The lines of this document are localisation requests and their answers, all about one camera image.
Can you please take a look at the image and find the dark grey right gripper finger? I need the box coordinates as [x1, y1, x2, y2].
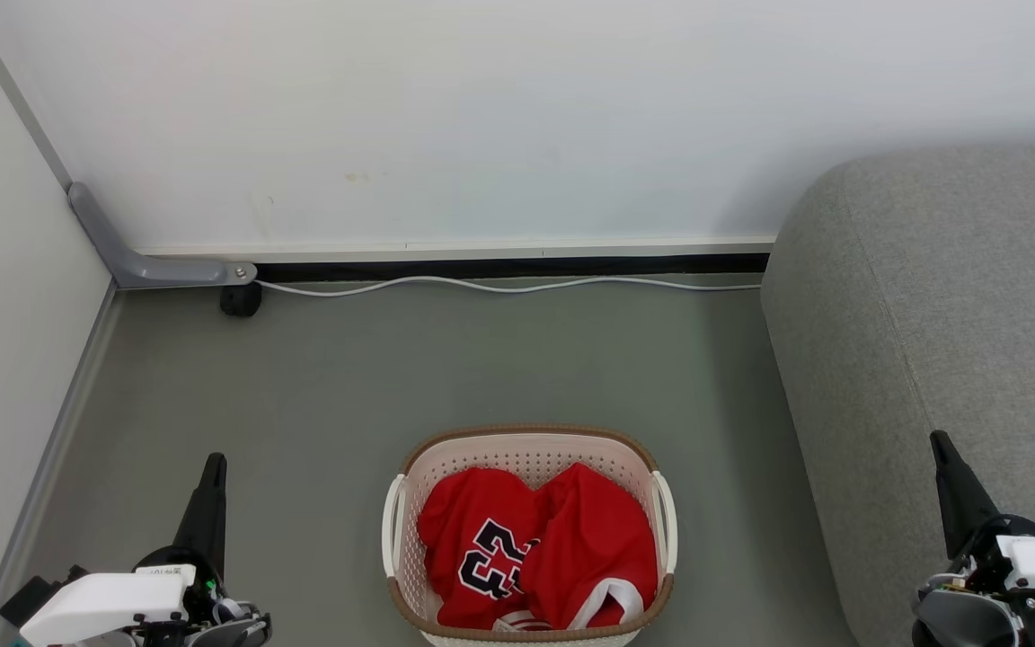
[929, 430, 1001, 560]

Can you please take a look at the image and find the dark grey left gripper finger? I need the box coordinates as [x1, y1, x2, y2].
[172, 453, 228, 577]

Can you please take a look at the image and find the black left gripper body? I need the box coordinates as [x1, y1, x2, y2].
[134, 545, 229, 625]

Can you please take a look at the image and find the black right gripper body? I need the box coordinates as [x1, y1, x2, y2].
[949, 513, 1035, 578]

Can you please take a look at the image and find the red jersey with black number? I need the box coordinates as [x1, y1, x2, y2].
[416, 463, 660, 633]

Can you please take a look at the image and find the grey fabric sofa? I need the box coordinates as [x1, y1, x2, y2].
[760, 148, 1035, 647]

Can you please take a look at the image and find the black caster wheel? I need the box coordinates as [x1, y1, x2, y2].
[218, 282, 264, 319]

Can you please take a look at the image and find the grey metal partition foot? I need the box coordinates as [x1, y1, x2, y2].
[0, 0, 259, 291]

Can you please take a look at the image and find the cream perforated laundry basket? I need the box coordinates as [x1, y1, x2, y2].
[381, 424, 679, 647]

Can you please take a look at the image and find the grey wall skirting strip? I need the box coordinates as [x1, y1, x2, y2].
[0, 280, 120, 647]

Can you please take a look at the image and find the white floor cable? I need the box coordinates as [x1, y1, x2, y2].
[254, 274, 764, 297]

